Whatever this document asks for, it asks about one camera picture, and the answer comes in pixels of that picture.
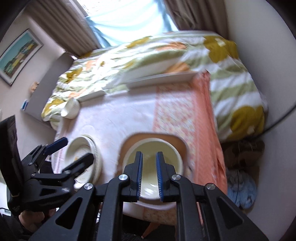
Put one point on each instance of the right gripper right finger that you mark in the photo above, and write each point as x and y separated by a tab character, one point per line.
203	212

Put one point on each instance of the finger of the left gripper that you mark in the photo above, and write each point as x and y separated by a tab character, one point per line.
50	182
52	144

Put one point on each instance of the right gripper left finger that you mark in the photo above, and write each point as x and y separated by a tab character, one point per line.
95	212

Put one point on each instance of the small duck pattern dish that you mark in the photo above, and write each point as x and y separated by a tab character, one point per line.
71	153

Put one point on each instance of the pink square handled dish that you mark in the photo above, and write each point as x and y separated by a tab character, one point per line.
176	141

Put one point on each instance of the cream yellow bowl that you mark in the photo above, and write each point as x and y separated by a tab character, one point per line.
149	147

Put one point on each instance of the white bowl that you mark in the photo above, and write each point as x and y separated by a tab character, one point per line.
71	109

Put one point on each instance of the large yellow duck plate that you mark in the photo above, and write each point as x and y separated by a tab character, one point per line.
97	165

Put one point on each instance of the person's left hand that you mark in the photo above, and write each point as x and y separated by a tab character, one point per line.
32	220

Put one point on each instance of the blue cloth on floor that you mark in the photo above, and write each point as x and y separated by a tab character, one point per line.
243	191

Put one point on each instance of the blue white small box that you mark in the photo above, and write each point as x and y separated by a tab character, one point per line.
24	105

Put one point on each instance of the grey bed headboard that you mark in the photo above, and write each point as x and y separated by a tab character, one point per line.
46	86

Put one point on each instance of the white table cloth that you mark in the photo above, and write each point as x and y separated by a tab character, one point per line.
115	122

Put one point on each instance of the small figurine on headboard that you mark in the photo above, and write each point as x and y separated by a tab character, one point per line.
33	87

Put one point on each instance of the framed houses picture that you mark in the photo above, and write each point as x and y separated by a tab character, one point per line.
18	54

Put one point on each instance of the floral green yellow duvet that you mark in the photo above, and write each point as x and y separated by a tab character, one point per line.
238	106

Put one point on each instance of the orange patterned towel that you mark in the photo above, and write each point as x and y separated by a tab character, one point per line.
183	116

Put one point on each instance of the black clothes rack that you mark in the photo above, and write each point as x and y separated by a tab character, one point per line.
280	120

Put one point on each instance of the left brown curtain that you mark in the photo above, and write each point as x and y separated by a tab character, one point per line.
64	22

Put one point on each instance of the brown curtain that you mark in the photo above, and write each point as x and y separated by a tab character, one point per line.
64	22
207	15

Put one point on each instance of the white tray table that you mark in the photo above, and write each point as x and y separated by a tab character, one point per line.
129	84

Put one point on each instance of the blue window cloth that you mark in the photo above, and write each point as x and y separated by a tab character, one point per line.
118	22

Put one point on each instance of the right brown curtain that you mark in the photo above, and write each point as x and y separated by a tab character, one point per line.
207	15

